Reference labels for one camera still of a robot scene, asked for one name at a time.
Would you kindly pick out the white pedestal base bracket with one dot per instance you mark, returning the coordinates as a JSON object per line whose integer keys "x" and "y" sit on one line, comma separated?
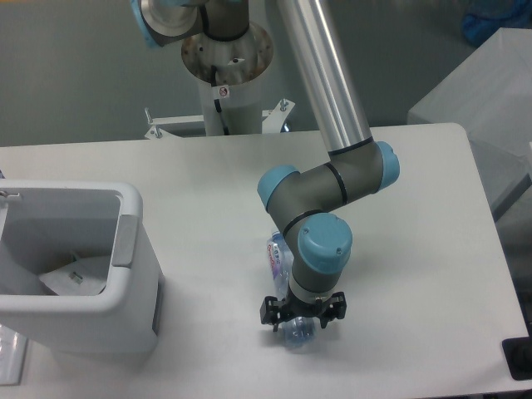
{"x": 275, "y": 120}

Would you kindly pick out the grey covered side table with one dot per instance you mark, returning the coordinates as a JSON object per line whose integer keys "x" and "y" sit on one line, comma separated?
{"x": 489, "y": 95}

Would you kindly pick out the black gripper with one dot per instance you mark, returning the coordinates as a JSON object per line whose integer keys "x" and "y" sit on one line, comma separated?
{"x": 275, "y": 311}

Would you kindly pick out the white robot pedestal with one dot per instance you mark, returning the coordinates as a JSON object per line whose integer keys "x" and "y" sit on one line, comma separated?
{"x": 229, "y": 77}

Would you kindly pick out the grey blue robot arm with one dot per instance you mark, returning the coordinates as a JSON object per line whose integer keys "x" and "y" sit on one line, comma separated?
{"x": 301, "y": 204}

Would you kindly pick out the clear plastic water bottle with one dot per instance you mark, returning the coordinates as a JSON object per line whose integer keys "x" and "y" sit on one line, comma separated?
{"x": 299, "y": 331}

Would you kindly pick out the white plastic trash can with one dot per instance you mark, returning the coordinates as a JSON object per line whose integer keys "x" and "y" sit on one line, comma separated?
{"x": 48, "y": 224}

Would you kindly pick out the clear plastic wrapper bag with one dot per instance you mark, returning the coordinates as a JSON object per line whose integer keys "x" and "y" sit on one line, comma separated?
{"x": 83, "y": 277}

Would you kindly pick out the clear plastic tray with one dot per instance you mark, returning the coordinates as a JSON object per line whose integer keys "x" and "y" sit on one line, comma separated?
{"x": 13, "y": 354}

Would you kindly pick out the blue bag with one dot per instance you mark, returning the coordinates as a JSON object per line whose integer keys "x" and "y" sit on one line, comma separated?
{"x": 482, "y": 19}

